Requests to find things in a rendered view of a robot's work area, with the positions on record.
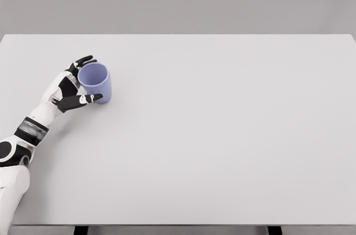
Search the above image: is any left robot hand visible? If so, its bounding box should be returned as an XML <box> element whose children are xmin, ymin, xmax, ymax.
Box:
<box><xmin>40</xmin><ymin>55</ymin><xmax>104</xmax><ymax>114</ymax></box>

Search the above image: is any lavender plastic cup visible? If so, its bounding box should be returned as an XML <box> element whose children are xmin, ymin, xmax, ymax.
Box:
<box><xmin>77</xmin><ymin>62</ymin><xmax>112</xmax><ymax>106</ymax></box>

